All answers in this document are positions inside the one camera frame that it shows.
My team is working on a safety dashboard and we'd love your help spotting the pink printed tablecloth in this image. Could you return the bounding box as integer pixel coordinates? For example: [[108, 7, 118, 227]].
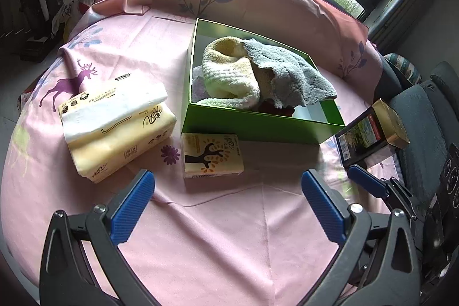
[[0, 0, 398, 306]]

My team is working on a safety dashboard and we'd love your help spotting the red and white cloth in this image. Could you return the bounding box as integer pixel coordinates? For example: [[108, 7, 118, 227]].
[[257, 99, 295, 118]]

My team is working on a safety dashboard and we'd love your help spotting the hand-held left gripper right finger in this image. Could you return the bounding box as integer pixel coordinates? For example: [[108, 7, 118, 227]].
[[302, 170, 421, 306]]

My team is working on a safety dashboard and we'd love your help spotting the small yellow tissue pack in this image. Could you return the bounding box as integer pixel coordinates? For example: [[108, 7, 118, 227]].
[[180, 132, 245, 179]]

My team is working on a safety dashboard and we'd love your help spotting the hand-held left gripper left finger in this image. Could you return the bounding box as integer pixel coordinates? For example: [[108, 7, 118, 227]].
[[39, 169, 155, 306]]

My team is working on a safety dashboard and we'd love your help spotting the green cardboard box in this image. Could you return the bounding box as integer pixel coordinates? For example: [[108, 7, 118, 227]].
[[181, 18, 346, 145]]

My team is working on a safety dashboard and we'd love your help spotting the yellow and white towel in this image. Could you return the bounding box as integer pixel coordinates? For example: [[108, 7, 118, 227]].
[[192, 36, 261, 110]]

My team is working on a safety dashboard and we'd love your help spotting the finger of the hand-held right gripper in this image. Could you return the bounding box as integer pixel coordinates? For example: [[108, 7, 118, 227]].
[[347, 164, 428, 221]]

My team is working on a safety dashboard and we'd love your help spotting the striped cushion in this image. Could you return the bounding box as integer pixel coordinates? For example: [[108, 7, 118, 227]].
[[383, 52, 423, 85]]

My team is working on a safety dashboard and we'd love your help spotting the grey quilted towel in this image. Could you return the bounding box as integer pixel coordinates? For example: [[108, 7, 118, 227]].
[[241, 39, 338, 108]]

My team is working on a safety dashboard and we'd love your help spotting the grey padded chair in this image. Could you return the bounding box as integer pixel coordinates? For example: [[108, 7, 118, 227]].
[[379, 61, 459, 208]]

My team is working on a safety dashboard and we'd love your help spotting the lavender mesh cloth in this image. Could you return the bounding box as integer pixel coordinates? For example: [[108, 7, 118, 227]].
[[192, 65, 208, 101]]

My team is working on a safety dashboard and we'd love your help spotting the black and gold tea tin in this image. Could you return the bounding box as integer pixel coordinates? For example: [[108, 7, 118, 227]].
[[335, 98, 410, 170]]

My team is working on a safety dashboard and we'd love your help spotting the large yellow tissue pack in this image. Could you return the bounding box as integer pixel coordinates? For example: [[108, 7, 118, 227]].
[[57, 71, 177, 184]]

